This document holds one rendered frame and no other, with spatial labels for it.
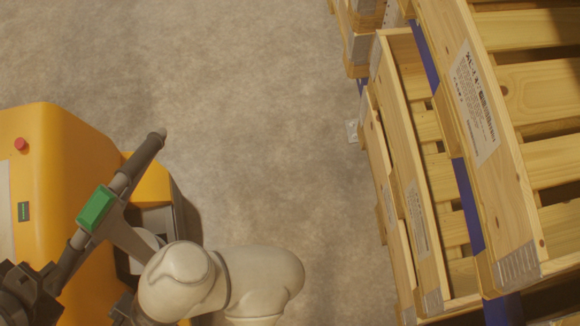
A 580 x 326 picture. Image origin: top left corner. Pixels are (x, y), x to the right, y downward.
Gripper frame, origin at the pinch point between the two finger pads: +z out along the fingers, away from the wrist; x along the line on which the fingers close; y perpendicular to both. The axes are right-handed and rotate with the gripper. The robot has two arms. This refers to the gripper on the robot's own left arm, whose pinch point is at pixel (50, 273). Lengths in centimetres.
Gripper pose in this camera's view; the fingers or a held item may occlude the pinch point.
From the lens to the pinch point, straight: 103.5
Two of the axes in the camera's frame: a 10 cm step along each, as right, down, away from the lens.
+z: 0.7, -2.2, 9.7
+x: 8.0, 5.9, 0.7
